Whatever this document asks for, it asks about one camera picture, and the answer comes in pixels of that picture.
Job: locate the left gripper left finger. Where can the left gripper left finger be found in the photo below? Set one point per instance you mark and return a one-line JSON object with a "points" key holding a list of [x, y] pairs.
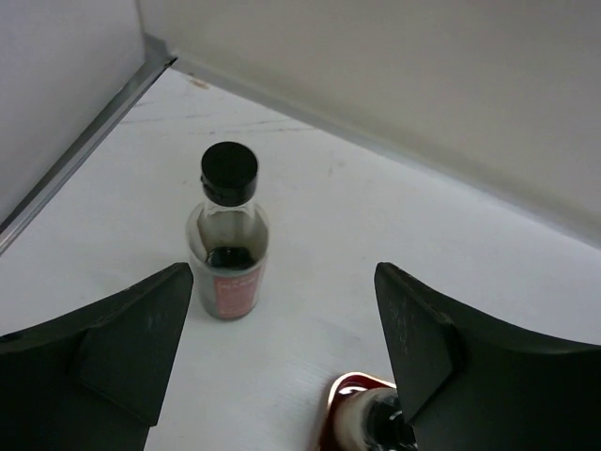
{"points": [[95, 378]]}

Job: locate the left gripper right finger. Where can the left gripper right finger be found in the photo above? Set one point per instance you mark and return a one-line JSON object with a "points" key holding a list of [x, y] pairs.
{"points": [[469, 381]]}

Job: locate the dark sauce glass bottle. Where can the dark sauce glass bottle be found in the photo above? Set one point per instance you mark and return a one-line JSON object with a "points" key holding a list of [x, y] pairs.
{"points": [[228, 233]]}

